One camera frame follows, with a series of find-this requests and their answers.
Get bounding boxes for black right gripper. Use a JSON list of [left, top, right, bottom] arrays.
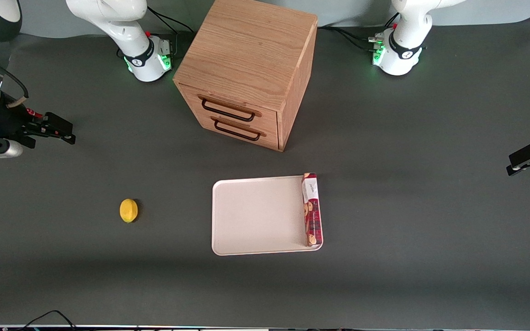
[[0, 97, 76, 150]]

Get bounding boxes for white plastic tray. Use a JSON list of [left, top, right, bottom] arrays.
[[212, 175, 324, 256]]

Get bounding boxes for yellow lemon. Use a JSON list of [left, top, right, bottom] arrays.
[[119, 198, 139, 224]]

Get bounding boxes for wooden drawer cabinet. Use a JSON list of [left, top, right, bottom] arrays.
[[173, 0, 319, 153]]

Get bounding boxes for red cookie box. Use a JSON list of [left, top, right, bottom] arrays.
[[301, 172, 324, 248]]

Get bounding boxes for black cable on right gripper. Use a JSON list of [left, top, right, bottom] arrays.
[[0, 48, 30, 100]]

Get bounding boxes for black cable at right arm base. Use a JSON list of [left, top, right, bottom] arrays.
[[146, 6, 196, 60]]

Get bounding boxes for black cable at arm base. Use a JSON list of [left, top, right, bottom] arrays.
[[146, 6, 196, 60], [317, 13, 400, 52]]

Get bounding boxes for wooden drawer with black handle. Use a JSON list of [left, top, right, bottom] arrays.
[[190, 112, 280, 151], [179, 84, 279, 131]]

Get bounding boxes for black cable on table edge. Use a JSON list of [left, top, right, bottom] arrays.
[[16, 310, 78, 331]]

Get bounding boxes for black cable at left arm base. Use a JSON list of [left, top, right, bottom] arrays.
[[317, 13, 400, 52]]

